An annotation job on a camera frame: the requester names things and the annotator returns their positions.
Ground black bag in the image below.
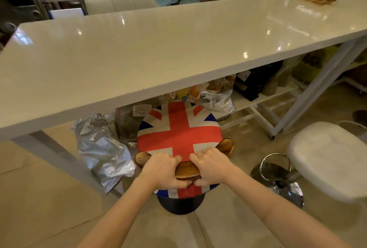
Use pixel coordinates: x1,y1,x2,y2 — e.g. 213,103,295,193
233,61,284,102

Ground large crumpled silver foil bag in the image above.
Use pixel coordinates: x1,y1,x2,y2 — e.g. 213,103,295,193
72,112,137,194

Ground white padded bar stool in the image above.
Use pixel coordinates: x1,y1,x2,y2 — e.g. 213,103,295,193
250,121,367,209

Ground orange snack packets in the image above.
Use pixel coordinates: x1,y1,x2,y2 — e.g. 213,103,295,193
171,82,210,103

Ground brown bag with white label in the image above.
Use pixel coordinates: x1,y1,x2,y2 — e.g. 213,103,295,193
114,102,153,143

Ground person's left hand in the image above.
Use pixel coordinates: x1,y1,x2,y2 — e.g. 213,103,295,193
140,153,192,191

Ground white metal table frame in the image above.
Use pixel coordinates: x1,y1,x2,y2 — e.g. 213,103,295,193
11,35,367,200

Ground small crumpled silver foil bag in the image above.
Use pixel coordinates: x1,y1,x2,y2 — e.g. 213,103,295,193
199,88,236,115

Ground person's right hand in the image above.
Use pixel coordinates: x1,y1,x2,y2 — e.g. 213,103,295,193
189,147,233,188

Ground person's right forearm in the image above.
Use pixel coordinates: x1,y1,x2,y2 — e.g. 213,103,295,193
222,162,352,248

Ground flag print stool wooden backrest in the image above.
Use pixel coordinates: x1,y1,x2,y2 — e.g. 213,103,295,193
134,101,234,215

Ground white padded chair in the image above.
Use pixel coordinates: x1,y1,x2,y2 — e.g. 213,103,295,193
84,0,158,16

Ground person's left forearm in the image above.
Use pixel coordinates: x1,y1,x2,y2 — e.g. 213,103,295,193
76,177,172,248

